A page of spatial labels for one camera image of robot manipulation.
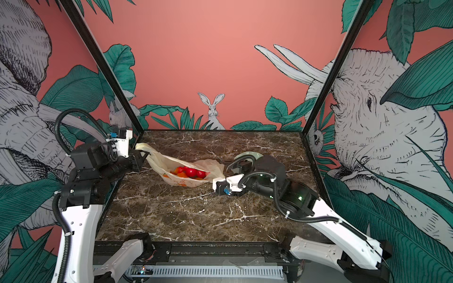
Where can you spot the red fruit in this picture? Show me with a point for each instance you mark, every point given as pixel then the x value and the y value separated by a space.
pixel 201 174
pixel 191 172

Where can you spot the black frame post left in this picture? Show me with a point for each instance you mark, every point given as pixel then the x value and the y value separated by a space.
pixel 72 11

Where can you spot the black frame post right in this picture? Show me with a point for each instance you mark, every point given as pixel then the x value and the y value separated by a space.
pixel 351 35

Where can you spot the black frame post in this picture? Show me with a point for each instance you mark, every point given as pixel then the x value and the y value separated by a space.
pixel 351 35
pixel 72 11

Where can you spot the translucent plastic fruit bag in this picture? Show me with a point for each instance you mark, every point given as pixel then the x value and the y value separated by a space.
pixel 167 168

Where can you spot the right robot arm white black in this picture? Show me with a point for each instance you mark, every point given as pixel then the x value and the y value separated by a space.
pixel 359 257

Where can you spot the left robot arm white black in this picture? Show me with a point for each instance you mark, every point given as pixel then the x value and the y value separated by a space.
pixel 78 206

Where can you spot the white slotted cable duct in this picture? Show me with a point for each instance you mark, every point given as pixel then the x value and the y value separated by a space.
pixel 211 271

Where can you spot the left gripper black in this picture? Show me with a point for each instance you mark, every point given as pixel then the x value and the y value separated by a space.
pixel 137 158

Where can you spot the light green scalloped bowl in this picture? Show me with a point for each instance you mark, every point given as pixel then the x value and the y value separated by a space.
pixel 250 157

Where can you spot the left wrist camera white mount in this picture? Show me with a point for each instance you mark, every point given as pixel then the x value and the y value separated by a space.
pixel 119 142

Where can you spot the black front mounting rail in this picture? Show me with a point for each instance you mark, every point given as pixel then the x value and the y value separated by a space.
pixel 166 251

